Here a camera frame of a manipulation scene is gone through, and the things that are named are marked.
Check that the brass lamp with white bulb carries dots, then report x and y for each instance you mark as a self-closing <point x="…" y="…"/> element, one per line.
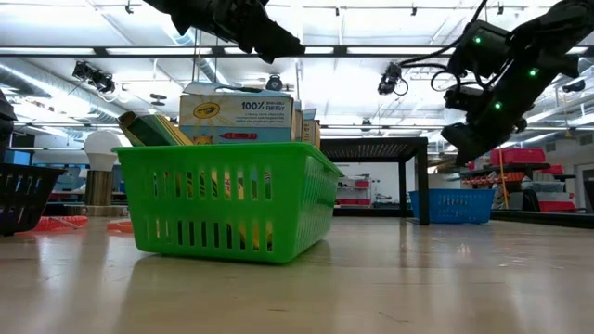
<point x="102" y="148"/>

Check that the black aluminium rig frame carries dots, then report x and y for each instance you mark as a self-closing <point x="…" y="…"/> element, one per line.
<point x="543" y="218"/>

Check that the white shelf unit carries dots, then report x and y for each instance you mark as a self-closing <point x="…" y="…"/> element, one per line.
<point x="352" y="190"/>

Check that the black shelf rack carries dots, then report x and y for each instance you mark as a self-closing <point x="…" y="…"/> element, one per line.
<point x="540" y="166"/>

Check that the small black round sensor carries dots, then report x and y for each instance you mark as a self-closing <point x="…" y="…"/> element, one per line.
<point x="158" y="97"/>

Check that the black light bar frame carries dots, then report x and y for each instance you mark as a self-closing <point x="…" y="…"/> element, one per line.
<point x="340" y="51"/>

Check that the computer monitor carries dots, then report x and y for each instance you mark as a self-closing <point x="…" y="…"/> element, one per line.
<point x="21" y="158"/>

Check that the small four-crayon box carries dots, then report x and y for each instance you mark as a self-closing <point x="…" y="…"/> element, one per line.
<point x="153" y="132"/>

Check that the black plastic slotted basket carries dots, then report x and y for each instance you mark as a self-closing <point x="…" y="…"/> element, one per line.
<point x="28" y="195"/>

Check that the orange spiral wrist coil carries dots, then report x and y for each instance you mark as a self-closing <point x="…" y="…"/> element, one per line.
<point x="51" y="224"/>

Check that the silver ventilation duct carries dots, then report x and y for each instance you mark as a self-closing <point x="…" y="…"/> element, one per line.
<point x="46" y="86"/>

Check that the red storage bin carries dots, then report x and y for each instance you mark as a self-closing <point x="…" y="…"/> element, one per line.
<point x="557" y="207"/>
<point x="517" y="155"/>

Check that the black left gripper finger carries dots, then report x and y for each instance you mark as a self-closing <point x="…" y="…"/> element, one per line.
<point x="274" y="44"/>

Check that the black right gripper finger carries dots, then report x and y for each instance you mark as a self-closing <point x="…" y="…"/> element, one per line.
<point x="464" y="139"/>

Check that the blue plastic slotted basket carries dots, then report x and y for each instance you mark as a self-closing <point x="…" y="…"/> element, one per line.
<point x="464" y="206"/>

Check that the black rig camera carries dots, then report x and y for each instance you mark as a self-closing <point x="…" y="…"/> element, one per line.
<point x="95" y="79"/>
<point x="390" y="79"/>
<point x="574" y="86"/>
<point x="274" y="83"/>

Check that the black mesh monitor riser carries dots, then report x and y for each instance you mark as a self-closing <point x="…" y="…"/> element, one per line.
<point x="371" y="149"/>

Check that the green plastic slotted basket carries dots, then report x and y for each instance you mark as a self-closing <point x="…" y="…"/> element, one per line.
<point x="139" y="241"/>

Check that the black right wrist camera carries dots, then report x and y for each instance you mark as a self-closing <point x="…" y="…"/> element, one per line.
<point x="480" y="48"/>

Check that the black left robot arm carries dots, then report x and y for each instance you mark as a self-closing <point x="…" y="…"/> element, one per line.
<point x="3" y="120"/>

